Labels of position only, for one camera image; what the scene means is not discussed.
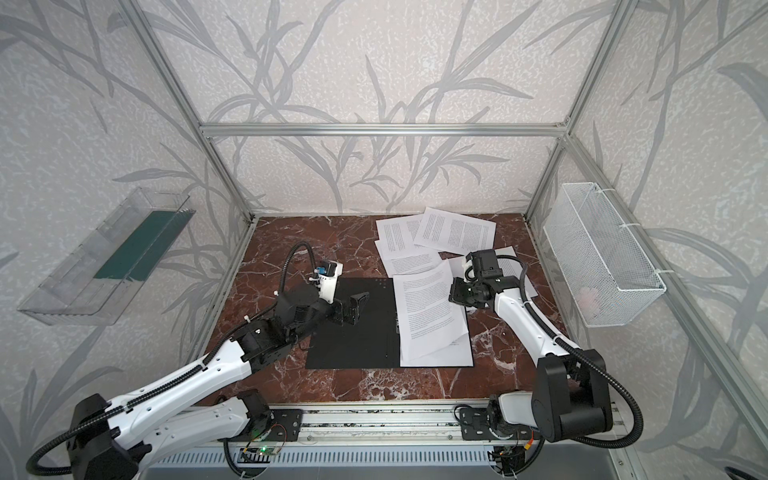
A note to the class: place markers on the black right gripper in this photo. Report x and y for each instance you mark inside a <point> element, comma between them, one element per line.
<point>459,293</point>

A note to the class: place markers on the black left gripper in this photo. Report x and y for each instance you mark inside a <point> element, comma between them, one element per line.
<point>339,308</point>

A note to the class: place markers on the printed paper sheet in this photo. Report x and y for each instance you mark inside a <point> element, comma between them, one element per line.
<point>428,320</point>
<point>458,266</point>
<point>456,355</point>
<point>407,262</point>
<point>454,233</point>
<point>397,235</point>

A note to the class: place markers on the white black file folder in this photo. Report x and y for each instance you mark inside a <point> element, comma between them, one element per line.
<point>373,342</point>

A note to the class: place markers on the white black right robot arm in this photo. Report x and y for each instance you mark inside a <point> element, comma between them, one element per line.
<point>570,399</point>

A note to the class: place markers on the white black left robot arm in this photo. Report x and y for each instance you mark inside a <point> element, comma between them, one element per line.
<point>247,349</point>

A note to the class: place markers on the green circuit board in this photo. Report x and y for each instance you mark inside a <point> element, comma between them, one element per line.
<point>258,454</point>

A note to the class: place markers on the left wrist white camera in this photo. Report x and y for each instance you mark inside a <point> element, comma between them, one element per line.
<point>327,275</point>

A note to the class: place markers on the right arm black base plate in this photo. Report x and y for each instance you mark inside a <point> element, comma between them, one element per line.
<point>475,425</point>

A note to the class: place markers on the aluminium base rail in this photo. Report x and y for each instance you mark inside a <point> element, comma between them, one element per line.
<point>342,424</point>

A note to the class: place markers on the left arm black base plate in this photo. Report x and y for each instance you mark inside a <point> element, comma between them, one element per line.
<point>279,425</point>

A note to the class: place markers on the white wire mesh basket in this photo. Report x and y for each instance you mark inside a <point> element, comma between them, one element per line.
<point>610,277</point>

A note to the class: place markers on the aluminium cage frame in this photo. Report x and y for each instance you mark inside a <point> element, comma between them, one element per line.
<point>742,391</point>

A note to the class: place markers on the clear plastic wall tray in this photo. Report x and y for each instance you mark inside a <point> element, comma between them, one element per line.
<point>94,285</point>

